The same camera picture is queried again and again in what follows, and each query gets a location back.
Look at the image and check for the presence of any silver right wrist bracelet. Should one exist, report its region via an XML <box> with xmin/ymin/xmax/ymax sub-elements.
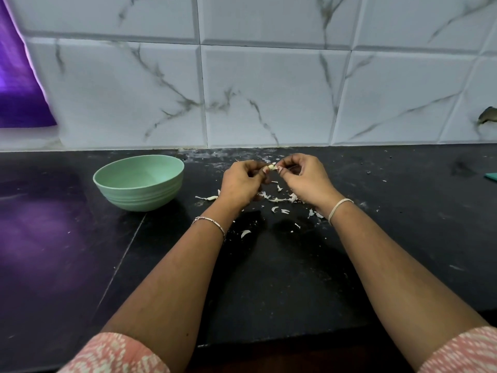
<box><xmin>327</xmin><ymin>198</ymin><xmax>355</xmax><ymax>224</ymax></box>

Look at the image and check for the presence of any pink patterned sleeve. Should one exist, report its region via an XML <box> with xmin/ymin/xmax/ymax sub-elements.
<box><xmin>58</xmin><ymin>332</ymin><xmax>171</xmax><ymax>373</ymax></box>
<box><xmin>418</xmin><ymin>326</ymin><xmax>497</xmax><ymax>373</ymax></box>

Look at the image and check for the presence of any purple cloth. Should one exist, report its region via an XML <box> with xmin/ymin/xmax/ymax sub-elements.
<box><xmin>0</xmin><ymin>0</ymin><xmax>57</xmax><ymax>129</ymax></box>

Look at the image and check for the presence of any silver left wrist bracelet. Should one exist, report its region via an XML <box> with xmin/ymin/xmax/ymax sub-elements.
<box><xmin>192</xmin><ymin>216</ymin><xmax>227</xmax><ymax>241</ymax></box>

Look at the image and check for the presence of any person's left forearm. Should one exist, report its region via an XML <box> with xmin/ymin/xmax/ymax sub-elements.
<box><xmin>101</xmin><ymin>207</ymin><xmax>234</xmax><ymax>368</ymax></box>

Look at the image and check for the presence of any mint green bowl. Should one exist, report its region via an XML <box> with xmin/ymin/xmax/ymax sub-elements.
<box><xmin>92</xmin><ymin>154</ymin><xmax>186</xmax><ymax>213</ymax></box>

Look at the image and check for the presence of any pink patterned left sleeve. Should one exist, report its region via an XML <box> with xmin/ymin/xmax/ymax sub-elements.
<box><xmin>58</xmin><ymin>332</ymin><xmax>171</xmax><ymax>373</ymax></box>

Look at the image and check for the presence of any person's right forearm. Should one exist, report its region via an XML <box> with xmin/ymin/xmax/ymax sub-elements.
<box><xmin>330</xmin><ymin>206</ymin><xmax>489</xmax><ymax>368</ymax></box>

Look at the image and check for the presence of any pink patterned right sleeve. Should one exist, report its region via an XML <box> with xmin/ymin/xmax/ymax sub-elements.
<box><xmin>418</xmin><ymin>326</ymin><xmax>497</xmax><ymax>373</ymax></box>

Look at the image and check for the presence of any person's right hand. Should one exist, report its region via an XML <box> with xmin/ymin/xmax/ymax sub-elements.
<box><xmin>275</xmin><ymin>153</ymin><xmax>344</xmax><ymax>219</ymax></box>

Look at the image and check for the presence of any pile of white garlic peels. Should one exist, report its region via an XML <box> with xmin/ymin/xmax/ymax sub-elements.
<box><xmin>256</xmin><ymin>181</ymin><xmax>327</xmax><ymax>230</ymax></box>

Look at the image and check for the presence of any person's left hand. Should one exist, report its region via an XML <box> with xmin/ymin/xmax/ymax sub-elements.
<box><xmin>217</xmin><ymin>159</ymin><xmax>270</xmax><ymax>214</ymax></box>

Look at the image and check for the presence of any silver wrist bracelet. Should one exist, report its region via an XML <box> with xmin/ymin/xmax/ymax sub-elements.
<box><xmin>327</xmin><ymin>198</ymin><xmax>355</xmax><ymax>224</ymax></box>
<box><xmin>192</xmin><ymin>216</ymin><xmax>227</xmax><ymax>241</ymax></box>

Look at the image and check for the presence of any garlic clove cluster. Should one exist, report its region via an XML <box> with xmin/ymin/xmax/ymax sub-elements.
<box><xmin>194</xmin><ymin>189</ymin><xmax>222</xmax><ymax>203</ymax></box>

